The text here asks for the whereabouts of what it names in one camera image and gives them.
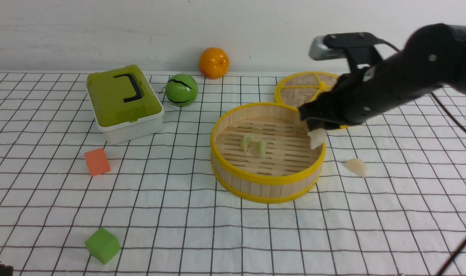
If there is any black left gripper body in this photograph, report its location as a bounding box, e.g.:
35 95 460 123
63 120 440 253
0 263 14 276

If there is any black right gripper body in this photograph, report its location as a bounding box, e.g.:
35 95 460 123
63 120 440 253
313 52 442 125

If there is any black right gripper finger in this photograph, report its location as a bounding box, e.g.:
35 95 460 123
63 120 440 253
298 101 350 130

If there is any white dumpling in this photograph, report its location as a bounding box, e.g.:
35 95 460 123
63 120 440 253
343 158 367 178
308 128 327 149

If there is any pale green dumpling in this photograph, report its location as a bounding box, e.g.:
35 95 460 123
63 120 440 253
240 133 254 153
254 140 268 159

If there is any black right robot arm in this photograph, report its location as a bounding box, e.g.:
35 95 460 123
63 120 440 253
298 23 466 130

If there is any bamboo steamer lid yellow rim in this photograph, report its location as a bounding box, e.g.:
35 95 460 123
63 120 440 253
274 71 338 108

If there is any bamboo steamer tray yellow rim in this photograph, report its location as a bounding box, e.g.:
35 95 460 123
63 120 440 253
210 102 327 204

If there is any green foam cube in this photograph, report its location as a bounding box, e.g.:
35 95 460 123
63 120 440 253
85 227 121 264

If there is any white grid tablecloth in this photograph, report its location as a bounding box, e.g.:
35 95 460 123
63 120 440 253
0 71 466 276

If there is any orange fruit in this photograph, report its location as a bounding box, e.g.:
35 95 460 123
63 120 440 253
199 47 230 80

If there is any green toy ball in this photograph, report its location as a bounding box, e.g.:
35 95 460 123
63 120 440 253
165 74 198 107

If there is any orange foam cube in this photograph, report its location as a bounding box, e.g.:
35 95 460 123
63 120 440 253
84 148 111 177

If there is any green lidded white box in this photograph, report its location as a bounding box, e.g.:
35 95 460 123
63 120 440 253
86 65 164 145

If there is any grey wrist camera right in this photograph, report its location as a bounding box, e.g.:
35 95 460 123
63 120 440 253
308 33 382 72

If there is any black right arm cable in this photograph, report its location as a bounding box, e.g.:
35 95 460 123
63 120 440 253
375 36 466 276

